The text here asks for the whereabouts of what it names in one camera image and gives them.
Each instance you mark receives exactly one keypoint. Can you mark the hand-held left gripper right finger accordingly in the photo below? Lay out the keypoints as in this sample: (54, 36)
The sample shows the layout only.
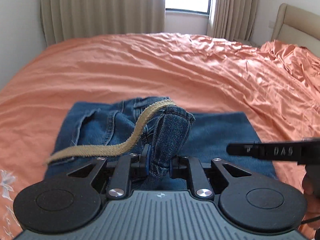
(172, 170)

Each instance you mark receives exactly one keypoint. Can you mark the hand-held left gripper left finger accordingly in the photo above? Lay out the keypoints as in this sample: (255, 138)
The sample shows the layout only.
(148, 158)

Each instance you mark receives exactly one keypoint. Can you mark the beige padded headboard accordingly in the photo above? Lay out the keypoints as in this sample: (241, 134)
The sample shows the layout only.
(297, 22)

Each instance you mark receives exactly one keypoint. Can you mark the blue denim pants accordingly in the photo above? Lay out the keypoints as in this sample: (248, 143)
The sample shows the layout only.
(225, 135)

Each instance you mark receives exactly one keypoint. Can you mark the orange bed sheet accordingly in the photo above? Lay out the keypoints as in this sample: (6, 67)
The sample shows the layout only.
(150, 67)

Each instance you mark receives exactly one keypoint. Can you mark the person's right hand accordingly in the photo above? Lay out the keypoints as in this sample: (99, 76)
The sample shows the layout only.
(312, 205)

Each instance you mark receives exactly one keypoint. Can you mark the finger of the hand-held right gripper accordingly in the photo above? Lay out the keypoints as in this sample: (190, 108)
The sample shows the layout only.
(238, 150)

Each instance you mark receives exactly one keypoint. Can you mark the beige curtain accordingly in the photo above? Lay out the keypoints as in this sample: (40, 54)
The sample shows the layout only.
(232, 7)
(105, 7)

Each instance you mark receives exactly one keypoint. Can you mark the beige woven belt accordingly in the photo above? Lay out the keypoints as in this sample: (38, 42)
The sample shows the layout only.
(140, 127)

